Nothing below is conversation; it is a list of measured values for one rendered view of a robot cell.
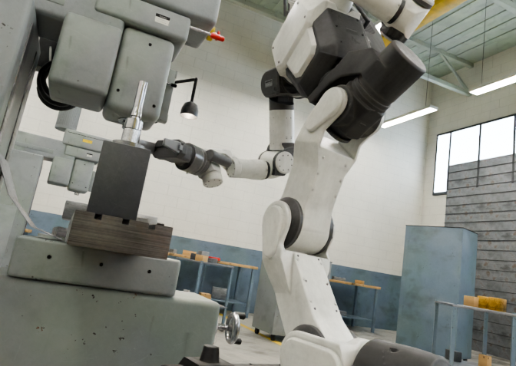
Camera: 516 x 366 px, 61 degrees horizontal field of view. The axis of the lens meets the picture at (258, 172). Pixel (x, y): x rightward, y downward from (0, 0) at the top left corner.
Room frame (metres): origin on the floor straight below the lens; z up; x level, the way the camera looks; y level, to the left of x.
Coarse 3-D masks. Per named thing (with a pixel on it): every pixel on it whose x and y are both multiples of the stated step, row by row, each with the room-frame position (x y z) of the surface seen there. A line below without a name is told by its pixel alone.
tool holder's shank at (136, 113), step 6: (138, 84) 1.14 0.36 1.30; (144, 84) 1.14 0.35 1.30; (138, 90) 1.14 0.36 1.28; (144, 90) 1.15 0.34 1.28; (138, 96) 1.14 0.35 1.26; (144, 96) 1.15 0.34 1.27; (138, 102) 1.14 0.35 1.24; (132, 108) 1.15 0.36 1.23; (138, 108) 1.14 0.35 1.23; (132, 114) 1.14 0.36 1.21; (138, 114) 1.14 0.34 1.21
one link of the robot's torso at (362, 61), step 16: (368, 48) 1.02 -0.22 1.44; (400, 48) 0.96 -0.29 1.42; (352, 64) 1.05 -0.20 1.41; (368, 64) 1.01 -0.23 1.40; (384, 64) 0.98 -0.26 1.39; (400, 64) 0.96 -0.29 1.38; (416, 64) 0.96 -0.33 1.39; (336, 80) 1.14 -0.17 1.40; (352, 80) 1.15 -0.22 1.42; (368, 80) 1.02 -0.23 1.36; (384, 80) 1.00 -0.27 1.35; (400, 80) 0.99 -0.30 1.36; (416, 80) 1.00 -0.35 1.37; (320, 96) 1.19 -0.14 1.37; (368, 96) 1.03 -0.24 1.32; (384, 96) 1.02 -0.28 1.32
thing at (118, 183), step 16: (112, 144) 1.08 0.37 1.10; (128, 144) 1.11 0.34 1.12; (112, 160) 1.09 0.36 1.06; (128, 160) 1.10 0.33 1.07; (144, 160) 1.11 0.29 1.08; (96, 176) 1.08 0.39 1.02; (112, 176) 1.09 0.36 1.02; (128, 176) 1.10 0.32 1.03; (144, 176) 1.11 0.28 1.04; (96, 192) 1.08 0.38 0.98; (112, 192) 1.09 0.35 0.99; (128, 192) 1.10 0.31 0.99; (96, 208) 1.08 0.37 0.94; (112, 208) 1.09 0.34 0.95; (128, 208) 1.10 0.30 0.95
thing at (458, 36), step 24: (240, 0) 7.11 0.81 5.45; (264, 0) 8.10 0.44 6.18; (480, 0) 7.03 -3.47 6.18; (504, 0) 5.97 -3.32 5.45; (456, 24) 7.85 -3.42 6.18; (480, 24) 7.72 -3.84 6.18; (504, 24) 7.60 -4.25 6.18; (432, 48) 8.78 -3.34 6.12; (456, 48) 8.72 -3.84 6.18; (480, 48) 8.57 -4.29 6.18; (504, 48) 8.45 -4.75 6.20; (432, 72) 9.98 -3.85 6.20; (456, 72) 9.09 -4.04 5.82
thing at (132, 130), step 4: (124, 124) 1.14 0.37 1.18; (128, 124) 1.13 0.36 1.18; (132, 124) 1.13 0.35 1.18; (136, 124) 1.13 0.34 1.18; (140, 124) 1.14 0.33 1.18; (124, 128) 1.13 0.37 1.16; (128, 128) 1.13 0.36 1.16; (132, 128) 1.13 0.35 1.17; (136, 128) 1.13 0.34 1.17; (140, 128) 1.14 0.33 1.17; (124, 132) 1.13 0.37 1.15; (128, 132) 1.13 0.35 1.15; (132, 132) 1.13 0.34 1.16; (136, 132) 1.14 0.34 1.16; (140, 132) 1.15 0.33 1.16; (124, 136) 1.13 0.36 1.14; (128, 136) 1.13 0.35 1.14; (132, 136) 1.13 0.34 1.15; (136, 136) 1.14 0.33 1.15; (140, 136) 1.15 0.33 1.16; (128, 140) 1.13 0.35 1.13; (132, 140) 1.13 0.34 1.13; (136, 140) 1.14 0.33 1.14
